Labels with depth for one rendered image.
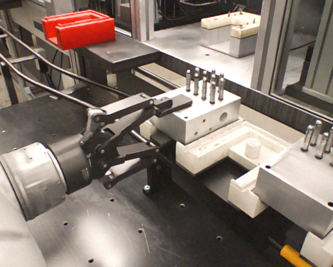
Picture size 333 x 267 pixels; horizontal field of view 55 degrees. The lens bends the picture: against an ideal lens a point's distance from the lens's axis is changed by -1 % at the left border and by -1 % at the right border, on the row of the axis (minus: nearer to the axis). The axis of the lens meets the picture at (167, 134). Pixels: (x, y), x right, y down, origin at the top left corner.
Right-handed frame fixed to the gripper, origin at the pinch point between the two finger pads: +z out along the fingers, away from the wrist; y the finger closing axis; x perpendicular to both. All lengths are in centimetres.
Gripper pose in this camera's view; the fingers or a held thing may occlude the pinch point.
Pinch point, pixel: (172, 119)
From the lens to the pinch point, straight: 53.1
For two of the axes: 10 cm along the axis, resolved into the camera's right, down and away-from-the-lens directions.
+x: -6.2, -4.3, 6.6
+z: 7.9, -3.6, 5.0
